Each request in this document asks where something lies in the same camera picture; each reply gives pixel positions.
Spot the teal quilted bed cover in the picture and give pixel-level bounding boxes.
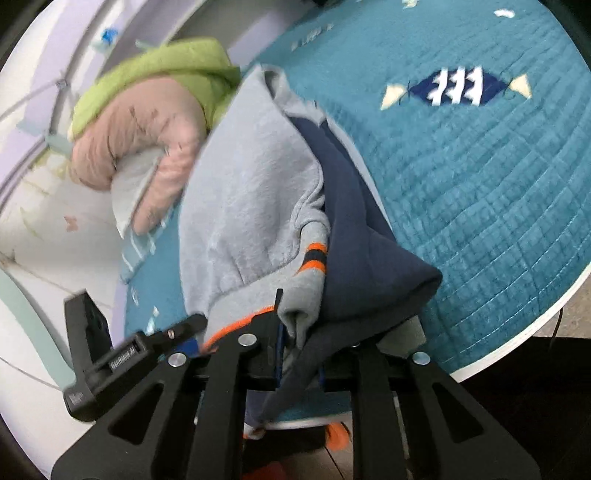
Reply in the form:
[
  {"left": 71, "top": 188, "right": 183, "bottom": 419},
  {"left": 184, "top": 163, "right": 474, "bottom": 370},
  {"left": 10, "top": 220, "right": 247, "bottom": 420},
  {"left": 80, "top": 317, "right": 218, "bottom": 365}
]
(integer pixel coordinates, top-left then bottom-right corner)
[{"left": 121, "top": 1, "right": 590, "bottom": 373}]

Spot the pink and green folded duvet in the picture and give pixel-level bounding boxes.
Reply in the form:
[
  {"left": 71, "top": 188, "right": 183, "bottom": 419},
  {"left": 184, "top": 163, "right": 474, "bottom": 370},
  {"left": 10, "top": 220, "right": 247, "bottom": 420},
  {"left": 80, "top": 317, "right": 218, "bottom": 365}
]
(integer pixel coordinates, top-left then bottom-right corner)
[{"left": 70, "top": 37, "right": 240, "bottom": 235}]

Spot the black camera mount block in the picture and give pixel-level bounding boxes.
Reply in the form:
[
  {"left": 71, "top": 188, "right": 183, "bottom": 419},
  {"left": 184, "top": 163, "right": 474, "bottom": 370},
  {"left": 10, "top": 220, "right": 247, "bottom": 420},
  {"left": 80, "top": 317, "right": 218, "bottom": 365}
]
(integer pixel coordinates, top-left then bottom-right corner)
[{"left": 63, "top": 291, "right": 207, "bottom": 422}]

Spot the blue box on shelf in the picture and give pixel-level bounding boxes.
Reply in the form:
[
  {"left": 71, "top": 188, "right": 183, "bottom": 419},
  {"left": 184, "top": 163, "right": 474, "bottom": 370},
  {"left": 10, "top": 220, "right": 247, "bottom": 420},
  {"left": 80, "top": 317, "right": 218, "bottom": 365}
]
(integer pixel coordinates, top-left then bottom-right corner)
[{"left": 100, "top": 27, "right": 119, "bottom": 46}]

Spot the grey navy orange-striped sweatshirt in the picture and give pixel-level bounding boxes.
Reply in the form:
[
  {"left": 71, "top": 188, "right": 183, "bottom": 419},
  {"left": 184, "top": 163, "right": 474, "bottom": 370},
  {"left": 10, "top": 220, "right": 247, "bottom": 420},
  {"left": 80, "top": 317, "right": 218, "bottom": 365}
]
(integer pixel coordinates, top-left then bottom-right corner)
[{"left": 178, "top": 66, "right": 443, "bottom": 437}]

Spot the light blue pillow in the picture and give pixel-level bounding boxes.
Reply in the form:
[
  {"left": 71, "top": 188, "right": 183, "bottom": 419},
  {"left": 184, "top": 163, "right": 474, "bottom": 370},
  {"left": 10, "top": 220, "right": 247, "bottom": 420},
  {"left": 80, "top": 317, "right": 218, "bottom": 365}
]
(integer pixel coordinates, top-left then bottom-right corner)
[{"left": 110, "top": 148, "right": 164, "bottom": 238}]

